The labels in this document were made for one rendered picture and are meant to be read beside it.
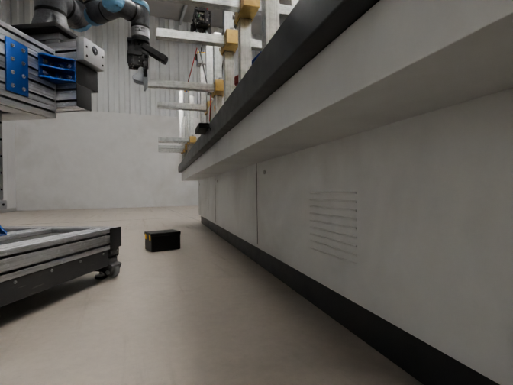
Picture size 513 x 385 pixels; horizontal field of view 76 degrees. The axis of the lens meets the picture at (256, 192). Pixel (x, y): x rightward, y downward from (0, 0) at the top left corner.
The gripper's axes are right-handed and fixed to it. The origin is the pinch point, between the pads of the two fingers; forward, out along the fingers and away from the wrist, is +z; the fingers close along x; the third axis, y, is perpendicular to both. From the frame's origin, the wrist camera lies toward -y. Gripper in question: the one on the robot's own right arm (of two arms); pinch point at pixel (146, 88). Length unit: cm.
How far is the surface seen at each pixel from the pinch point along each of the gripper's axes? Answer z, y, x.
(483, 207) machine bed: 47, -51, 109
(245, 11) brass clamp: -9, -30, 51
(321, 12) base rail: 19, -27, 104
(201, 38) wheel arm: -11.4, -20.3, 26.4
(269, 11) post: 1, -31, 73
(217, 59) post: -15.8, -31.1, -2.4
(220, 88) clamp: -0.7, -30.7, 4.8
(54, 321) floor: 83, 26, 35
